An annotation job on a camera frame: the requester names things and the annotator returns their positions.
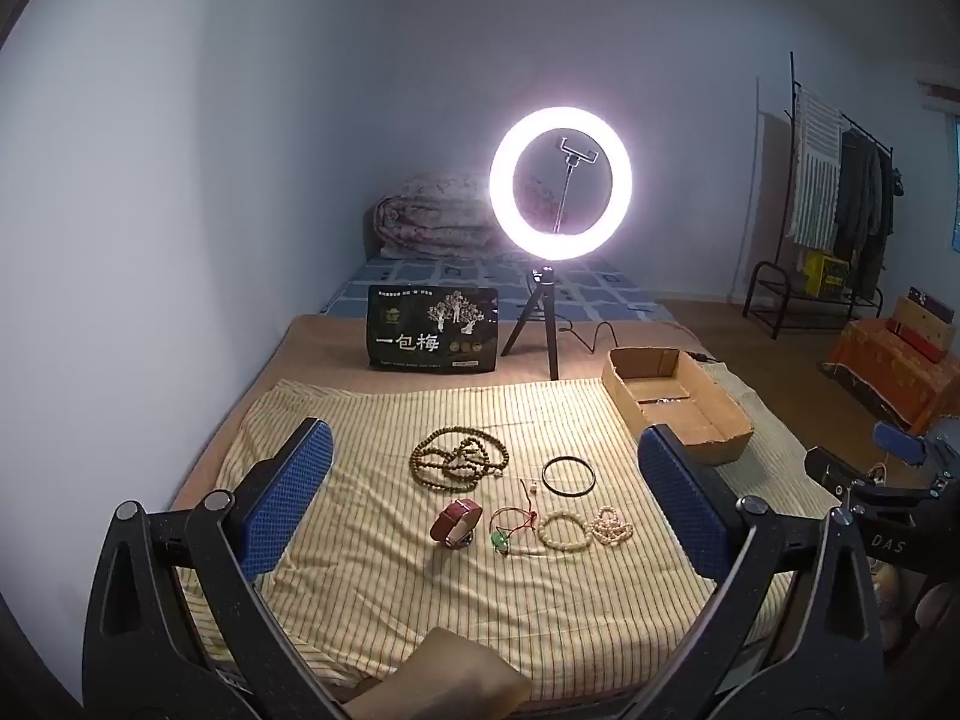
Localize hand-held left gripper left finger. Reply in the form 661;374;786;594
82;417;353;720

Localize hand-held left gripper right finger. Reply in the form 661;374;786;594
607;424;886;720

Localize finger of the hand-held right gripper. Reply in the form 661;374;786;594
872;421;960;470
805;448;882;500

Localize pearl bracelet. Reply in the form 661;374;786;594
589;508;635;547

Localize cardboard box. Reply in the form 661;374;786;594
601;347;755;466

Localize black bangle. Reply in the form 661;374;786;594
541;456;598;500

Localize cream bead bracelet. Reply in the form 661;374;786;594
537;511;593;550

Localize red strap watch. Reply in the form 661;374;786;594
430;499;485;548

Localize wooden bead necklace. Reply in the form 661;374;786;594
409;425;511;494

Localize red string green pendant bracelet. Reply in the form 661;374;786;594
489;506;542;557

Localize person's right hand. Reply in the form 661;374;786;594
874;562;960;653

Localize orange covered side table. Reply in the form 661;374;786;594
821;319;960;436

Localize tan carton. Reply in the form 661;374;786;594
887;294;947;363

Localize yellow striped cloth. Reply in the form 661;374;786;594
169;375;818;702

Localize yellow box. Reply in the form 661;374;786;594
804;251;850;297

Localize black snack bag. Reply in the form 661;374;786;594
366;285;502;374

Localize black tripod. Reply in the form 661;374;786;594
501;264;565;382

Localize dark hanging clothes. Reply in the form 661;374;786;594
834;127;901;301

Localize blue patterned bed sheet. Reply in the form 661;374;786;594
319;255;661;323

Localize striped towel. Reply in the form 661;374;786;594
789;86;842;250

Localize rolled floral quilt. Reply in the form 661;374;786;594
365;172;526;260

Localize phone clamp holder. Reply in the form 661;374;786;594
551;136;597;237

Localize black clothes rack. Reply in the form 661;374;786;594
742;51;901;338

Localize black power cable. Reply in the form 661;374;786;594
559;321;713;362

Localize ring light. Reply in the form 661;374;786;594
489;106;633;265

